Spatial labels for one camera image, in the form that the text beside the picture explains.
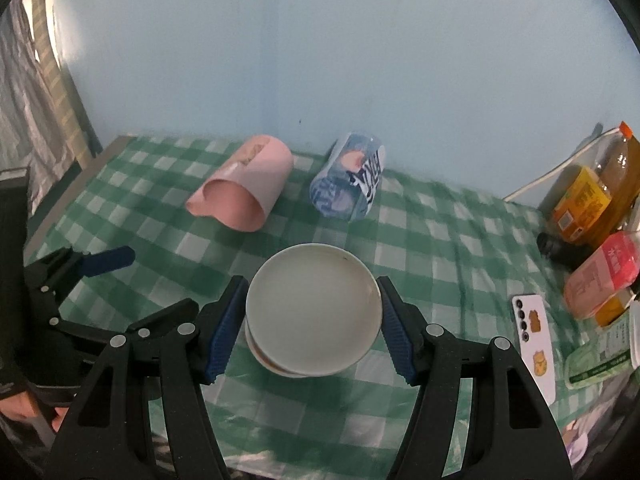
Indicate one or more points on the green checked tablecloth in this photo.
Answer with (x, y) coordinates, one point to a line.
(440, 240)

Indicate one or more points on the silver foil curtain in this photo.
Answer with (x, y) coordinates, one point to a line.
(30, 120)

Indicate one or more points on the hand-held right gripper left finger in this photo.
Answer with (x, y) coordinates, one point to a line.
(222, 340)

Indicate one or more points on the white phone with stickers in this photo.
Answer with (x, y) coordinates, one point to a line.
(537, 355)

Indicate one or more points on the pink cup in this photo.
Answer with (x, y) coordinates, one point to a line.
(250, 180)

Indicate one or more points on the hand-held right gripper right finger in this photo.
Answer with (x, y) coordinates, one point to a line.
(398, 341)

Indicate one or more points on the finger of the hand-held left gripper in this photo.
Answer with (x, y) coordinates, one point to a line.
(160, 316)
(111, 259)

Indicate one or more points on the yellow small packet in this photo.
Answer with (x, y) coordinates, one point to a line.
(612, 312)

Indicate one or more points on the orange juice bottle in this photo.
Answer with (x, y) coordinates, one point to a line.
(600, 185)

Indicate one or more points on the green packet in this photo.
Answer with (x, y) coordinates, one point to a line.
(600, 355)

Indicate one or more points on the white cup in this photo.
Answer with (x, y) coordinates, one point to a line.
(312, 305)

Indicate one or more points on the pink packet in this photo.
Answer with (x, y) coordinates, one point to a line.
(602, 275)

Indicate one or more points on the person's left hand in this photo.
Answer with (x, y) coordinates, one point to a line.
(17, 407)

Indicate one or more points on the black small object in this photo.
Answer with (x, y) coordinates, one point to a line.
(560, 252)

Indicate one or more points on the blue printed cup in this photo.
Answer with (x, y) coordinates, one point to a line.
(350, 180)

